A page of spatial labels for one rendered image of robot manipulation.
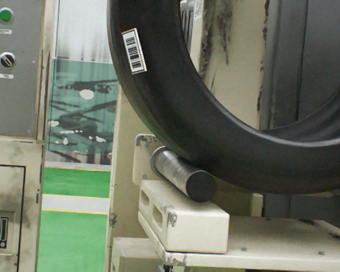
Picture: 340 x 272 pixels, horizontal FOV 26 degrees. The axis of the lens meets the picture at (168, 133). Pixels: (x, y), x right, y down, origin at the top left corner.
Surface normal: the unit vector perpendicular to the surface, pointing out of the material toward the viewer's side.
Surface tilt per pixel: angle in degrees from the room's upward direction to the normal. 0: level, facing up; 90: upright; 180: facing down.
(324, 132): 82
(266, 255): 0
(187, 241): 90
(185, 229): 90
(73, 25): 90
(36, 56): 90
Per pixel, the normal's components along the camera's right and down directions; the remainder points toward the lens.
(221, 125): 0.03, 0.21
